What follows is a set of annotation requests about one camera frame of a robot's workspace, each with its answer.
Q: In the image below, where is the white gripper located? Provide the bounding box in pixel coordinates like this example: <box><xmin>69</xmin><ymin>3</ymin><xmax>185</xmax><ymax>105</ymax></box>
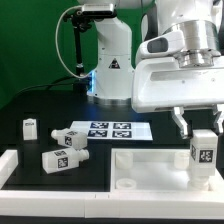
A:
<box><xmin>131</xmin><ymin>56</ymin><xmax>224</xmax><ymax>139</ymax></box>

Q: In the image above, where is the white square table top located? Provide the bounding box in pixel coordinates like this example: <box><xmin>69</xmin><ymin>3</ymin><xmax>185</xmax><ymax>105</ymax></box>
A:
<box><xmin>109</xmin><ymin>148</ymin><xmax>224</xmax><ymax>192</ymax></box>

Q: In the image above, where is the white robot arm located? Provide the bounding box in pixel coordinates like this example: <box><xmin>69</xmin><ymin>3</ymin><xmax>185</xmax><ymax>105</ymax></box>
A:
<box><xmin>77</xmin><ymin>0</ymin><xmax>224</xmax><ymax>138</ymax></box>

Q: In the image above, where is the white tag sheet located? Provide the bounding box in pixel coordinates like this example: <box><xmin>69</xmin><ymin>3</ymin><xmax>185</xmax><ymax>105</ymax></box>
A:
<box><xmin>70</xmin><ymin>121</ymin><xmax>153</xmax><ymax>141</ymax></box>

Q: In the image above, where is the white U-shaped fence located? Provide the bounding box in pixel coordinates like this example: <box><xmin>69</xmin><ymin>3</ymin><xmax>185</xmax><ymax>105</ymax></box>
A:
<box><xmin>0</xmin><ymin>150</ymin><xmax>224</xmax><ymax>219</ymax></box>

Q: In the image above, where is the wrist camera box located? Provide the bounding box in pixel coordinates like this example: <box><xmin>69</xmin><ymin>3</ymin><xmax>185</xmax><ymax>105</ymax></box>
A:
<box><xmin>135</xmin><ymin>30</ymin><xmax>185</xmax><ymax>64</ymax></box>

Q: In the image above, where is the black camera stand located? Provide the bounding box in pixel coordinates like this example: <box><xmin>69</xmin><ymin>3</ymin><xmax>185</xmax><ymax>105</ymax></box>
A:
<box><xmin>63</xmin><ymin>10</ymin><xmax>92</xmax><ymax>95</ymax></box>

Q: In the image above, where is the black cable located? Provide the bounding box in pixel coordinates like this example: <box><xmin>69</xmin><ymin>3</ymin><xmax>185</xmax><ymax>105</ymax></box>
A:
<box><xmin>9</xmin><ymin>75</ymin><xmax>79</xmax><ymax>101</ymax></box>

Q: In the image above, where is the white cable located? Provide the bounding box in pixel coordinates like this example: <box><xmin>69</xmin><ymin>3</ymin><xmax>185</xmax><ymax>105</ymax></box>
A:
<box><xmin>54</xmin><ymin>4</ymin><xmax>96</xmax><ymax>80</ymax></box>

